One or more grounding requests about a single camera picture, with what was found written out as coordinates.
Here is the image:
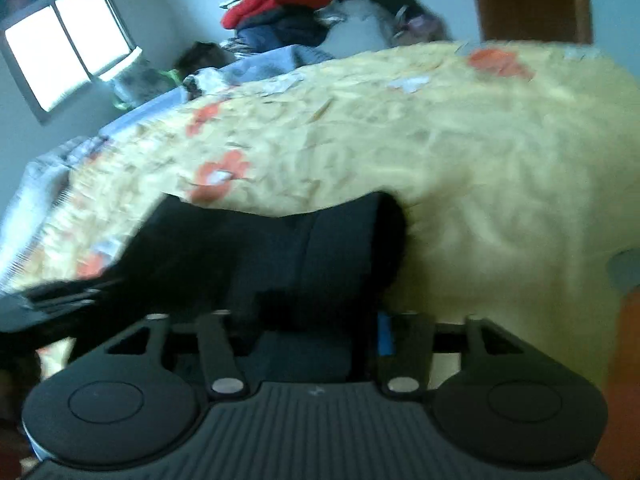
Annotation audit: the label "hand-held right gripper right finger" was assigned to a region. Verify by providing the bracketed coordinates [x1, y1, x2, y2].
[376, 311, 527, 397]

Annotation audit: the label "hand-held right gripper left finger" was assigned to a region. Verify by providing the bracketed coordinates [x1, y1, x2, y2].
[102, 311, 253, 398]

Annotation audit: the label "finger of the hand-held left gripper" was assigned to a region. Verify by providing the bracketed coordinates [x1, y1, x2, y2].
[21, 279, 120, 312]

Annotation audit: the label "black pants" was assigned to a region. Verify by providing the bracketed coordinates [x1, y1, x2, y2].
[22, 191, 410, 383]

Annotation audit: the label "bed with yellow floral bedspread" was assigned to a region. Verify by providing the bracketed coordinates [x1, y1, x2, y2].
[0, 40, 640, 386]

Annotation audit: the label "grey green cloth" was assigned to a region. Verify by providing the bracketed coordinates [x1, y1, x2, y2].
[111, 57, 181, 110]

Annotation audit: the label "window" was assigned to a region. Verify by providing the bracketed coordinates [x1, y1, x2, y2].
[0, 0, 144, 125]

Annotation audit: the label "dark cloth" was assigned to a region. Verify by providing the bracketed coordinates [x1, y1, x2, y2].
[172, 41, 237, 83]

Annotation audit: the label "blue striped blanket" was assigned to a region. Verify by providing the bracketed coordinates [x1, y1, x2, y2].
[220, 42, 337, 86]

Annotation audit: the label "black bag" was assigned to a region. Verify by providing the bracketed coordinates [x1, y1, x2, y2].
[367, 0, 451, 42]

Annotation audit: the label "pile of clothes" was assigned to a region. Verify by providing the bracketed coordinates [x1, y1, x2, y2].
[220, 0, 451, 56]

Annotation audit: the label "brown wooden door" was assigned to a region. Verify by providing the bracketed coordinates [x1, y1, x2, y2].
[465, 0, 594, 45]

